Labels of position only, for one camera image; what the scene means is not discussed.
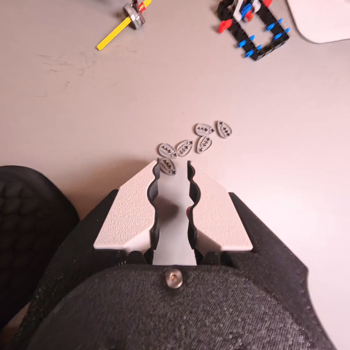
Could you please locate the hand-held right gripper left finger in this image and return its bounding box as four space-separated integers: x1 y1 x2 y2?
93 159 160 263

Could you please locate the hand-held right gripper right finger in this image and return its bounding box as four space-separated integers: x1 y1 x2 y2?
187 161 253 263

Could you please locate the cluster of grey lego discs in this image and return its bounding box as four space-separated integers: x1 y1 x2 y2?
157 120 233 175

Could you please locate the yellow lego axle assembly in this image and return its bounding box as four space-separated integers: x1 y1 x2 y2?
96 0 152 51

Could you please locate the black mesh chair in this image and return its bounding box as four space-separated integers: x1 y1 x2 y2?
0 165 80 331

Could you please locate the white book stand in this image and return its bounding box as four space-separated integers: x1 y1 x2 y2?
286 0 350 44

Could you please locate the black lego frame assembly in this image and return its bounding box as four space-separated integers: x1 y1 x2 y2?
216 0 291 61

